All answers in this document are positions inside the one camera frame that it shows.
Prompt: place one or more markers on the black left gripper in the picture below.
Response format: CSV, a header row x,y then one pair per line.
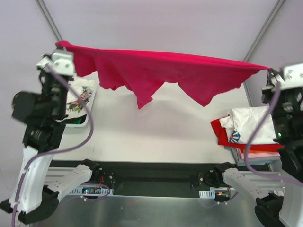
x,y
44,77

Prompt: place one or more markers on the grey folded t-shirt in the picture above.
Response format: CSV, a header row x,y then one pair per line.
x,y
234,152

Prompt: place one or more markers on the aluminium frame post left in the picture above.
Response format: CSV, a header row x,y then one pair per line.
x,y
49,19

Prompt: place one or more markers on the aluminium front rail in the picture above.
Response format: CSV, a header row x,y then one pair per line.
x,y
55,173

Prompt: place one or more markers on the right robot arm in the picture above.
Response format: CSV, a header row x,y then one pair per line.
x,y
271,210

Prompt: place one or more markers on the white plastic laundry basket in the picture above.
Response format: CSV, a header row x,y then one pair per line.
x,y
86,118

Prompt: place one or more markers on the aluminium frame post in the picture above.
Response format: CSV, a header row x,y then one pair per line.
x,y
264,29
49,19

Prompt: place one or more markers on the red folded t-shirt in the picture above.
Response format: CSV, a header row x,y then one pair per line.
x,y
221,135

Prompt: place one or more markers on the white slotted cable duct right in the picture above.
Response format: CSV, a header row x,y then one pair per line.
x,y
207,194

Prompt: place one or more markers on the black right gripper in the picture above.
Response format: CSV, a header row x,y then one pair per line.
x,y
271,77

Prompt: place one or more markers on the white floral print t-shirt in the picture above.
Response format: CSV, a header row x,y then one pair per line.
x,y
80,97

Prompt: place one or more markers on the magenta t-shirt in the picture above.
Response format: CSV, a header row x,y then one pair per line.
x,y
144,72

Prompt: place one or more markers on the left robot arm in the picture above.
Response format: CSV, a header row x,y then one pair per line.
x,y
43,114

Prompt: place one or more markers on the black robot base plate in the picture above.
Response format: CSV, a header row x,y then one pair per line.
x,y
174,180

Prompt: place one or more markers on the pink folded t-shirt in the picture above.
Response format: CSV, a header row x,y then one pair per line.
x,y
255,159

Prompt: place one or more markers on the black garment in basket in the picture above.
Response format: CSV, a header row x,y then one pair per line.
x,y
76,121

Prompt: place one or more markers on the white folded t-shirt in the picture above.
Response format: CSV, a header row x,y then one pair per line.
x,y
240,123

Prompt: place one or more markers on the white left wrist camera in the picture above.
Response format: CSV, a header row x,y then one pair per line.
x,y
60,61

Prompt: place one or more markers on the aluminium frame post right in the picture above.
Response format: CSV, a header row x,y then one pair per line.
x,y
264,29

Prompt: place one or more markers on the white slotted cable duct left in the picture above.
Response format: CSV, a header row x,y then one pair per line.
x,y
91,191

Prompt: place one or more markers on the white slotted cable duct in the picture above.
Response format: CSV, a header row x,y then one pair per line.
x,y
91,191
207,194

